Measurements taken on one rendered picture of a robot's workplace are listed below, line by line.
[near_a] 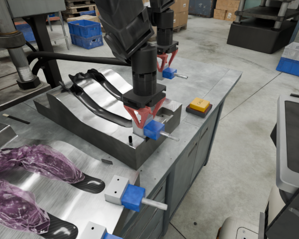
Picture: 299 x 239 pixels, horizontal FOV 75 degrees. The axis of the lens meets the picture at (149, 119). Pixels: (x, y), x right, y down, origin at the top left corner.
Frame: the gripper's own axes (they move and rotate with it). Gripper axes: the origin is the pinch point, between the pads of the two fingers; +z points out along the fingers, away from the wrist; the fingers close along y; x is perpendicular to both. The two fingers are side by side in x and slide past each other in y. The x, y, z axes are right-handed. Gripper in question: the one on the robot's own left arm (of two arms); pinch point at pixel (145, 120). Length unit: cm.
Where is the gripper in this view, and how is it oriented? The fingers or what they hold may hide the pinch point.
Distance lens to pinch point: 52.7
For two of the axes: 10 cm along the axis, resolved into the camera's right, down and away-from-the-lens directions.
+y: -5.7, 4.9, -6.6
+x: 8.2, 3.3, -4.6
